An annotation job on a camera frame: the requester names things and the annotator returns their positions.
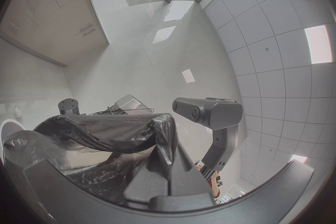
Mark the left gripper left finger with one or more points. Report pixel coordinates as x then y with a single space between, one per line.
152 181

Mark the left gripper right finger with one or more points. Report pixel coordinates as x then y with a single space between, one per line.
189 183

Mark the black plastic bag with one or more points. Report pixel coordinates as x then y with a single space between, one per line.
105 133

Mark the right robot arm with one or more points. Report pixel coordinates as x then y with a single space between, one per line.
68 107

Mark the white trash bin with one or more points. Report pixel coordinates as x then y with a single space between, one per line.
10 121

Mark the person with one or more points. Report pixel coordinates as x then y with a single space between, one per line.
215 192

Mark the beige cabinet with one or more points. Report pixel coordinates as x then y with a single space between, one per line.
52 21

